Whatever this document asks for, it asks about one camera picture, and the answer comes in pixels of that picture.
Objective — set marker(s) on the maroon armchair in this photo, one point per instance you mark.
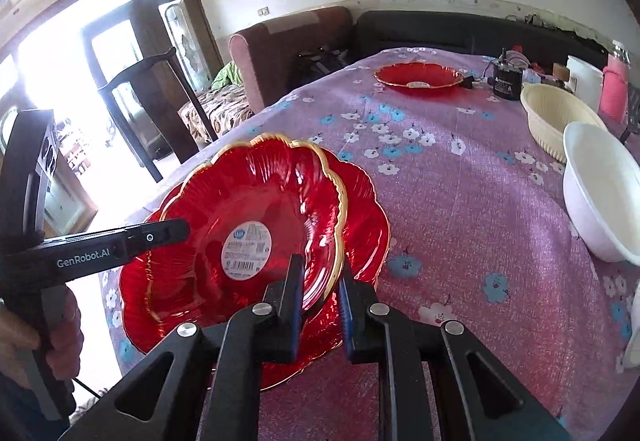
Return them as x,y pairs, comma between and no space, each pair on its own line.
280,51

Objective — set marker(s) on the black device with brown cap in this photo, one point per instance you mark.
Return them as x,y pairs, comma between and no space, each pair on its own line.
561,76

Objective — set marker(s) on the gold-rimmed red glass plate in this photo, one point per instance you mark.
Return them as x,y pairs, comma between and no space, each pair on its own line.
250,186

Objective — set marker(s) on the black power adapter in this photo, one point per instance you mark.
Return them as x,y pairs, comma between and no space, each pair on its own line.
468,82

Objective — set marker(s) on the black phone stand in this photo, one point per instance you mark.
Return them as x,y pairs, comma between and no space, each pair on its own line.
631,116

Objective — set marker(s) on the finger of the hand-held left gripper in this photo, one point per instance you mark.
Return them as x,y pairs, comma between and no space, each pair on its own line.
160,236

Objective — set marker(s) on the wall socket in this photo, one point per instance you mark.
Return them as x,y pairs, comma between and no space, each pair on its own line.
263,11

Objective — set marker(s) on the cream ribbed bowl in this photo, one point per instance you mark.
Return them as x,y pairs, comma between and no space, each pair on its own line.
555,113

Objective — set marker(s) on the black sofa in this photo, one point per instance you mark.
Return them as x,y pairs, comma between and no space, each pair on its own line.
425,33

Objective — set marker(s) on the large red glass plate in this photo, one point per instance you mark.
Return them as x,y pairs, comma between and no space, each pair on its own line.
362,211

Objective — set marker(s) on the wooden glass door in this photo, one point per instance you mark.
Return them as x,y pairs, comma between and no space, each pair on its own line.
150,21

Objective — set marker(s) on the pink bottle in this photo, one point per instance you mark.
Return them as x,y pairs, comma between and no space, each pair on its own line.
614,88

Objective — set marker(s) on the white plastic container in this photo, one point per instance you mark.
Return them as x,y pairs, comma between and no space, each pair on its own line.
585,81

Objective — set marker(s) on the black cylindrical device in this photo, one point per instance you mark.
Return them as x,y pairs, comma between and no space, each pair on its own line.
507,78

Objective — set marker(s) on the black bag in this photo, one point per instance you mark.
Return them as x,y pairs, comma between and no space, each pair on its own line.
320,66

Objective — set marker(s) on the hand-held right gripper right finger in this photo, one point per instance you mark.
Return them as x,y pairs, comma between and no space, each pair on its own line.
346,316

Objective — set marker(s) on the red glass plate with label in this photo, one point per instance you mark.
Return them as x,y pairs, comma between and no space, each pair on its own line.
420,73

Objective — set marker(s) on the person's left hand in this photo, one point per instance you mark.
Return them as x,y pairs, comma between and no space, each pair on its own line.
69,331

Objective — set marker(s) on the purple floral tablecloth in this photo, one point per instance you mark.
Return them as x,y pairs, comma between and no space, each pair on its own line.
475,221

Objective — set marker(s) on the white bowl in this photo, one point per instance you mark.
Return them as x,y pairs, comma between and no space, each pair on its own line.
600,191

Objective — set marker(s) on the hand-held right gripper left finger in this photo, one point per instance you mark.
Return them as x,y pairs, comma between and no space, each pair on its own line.
298,306

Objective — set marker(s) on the patterned brown cushion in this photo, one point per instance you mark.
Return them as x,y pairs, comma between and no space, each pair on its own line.
220,108

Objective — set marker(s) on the green cloth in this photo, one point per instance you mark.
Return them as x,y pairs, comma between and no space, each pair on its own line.
227,76

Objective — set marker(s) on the dark wooden chair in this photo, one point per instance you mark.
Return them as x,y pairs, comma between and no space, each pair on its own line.
135,76

